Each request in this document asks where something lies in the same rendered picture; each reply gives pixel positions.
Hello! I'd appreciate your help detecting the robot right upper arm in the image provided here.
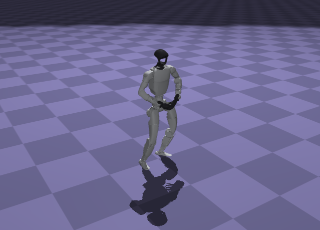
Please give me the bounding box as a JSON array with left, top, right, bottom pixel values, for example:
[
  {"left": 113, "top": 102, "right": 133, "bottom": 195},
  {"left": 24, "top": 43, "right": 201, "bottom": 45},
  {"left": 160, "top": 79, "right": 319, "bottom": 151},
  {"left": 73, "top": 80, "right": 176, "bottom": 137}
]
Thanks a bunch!
[{"left": 138, "top": 70, "right": 154, "bottom": 96}]

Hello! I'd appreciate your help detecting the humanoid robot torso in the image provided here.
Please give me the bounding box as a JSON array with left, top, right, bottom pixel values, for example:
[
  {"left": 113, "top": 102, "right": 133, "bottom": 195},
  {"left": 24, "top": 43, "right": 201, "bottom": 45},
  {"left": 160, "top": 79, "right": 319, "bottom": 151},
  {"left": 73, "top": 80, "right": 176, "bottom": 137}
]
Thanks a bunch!
[{"left": 148, "top": 64, "right": 171, "bottom": 112}]

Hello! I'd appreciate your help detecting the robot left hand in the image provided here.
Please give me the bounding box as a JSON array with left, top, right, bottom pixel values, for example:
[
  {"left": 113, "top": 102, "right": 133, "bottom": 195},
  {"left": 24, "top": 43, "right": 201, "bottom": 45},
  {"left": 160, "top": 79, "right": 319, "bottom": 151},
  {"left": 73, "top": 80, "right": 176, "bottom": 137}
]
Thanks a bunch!
[{"left": 169, "top": 94, "right": 180, "bottom": 105}]

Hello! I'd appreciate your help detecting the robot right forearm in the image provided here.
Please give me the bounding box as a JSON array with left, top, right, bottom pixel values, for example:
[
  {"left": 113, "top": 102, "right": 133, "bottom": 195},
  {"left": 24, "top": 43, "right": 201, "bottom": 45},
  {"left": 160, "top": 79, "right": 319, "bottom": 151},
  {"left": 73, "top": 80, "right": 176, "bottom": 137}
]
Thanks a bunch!
[{"left": 139, "top": 91, "right": 161, "bottom": 107}]

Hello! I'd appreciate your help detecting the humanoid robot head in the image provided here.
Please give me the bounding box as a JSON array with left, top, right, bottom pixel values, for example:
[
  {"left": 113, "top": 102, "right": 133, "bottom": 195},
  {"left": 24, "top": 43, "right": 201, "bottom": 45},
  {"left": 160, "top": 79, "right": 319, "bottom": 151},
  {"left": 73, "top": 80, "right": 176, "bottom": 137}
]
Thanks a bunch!
[{"left": 154, "top": 49, "right": 169, "bottom": 70}]

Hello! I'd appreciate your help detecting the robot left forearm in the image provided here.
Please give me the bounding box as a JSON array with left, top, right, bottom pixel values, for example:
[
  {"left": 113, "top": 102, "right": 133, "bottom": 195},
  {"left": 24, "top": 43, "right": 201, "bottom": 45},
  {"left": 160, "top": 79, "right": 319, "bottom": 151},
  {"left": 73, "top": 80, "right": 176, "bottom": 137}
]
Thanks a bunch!
[{"left": 175, "top": 77, "right": 182, "bottom": 99}]

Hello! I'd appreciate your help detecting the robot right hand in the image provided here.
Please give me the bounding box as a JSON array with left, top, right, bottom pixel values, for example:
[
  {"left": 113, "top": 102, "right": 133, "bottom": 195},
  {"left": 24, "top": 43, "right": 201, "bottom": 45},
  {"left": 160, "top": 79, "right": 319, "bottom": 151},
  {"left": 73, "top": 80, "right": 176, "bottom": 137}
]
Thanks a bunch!
[{"left": 157, "top": 101, "right": 175, "bottom": 110}]

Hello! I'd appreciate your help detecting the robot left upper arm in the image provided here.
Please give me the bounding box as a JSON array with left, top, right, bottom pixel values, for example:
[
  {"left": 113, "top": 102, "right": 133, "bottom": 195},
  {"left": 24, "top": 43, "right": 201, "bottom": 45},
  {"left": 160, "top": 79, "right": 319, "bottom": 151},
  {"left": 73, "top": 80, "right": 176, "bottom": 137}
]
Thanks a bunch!
[{"left": 167, "top": 65, "right": 180, "bottom": 84}]

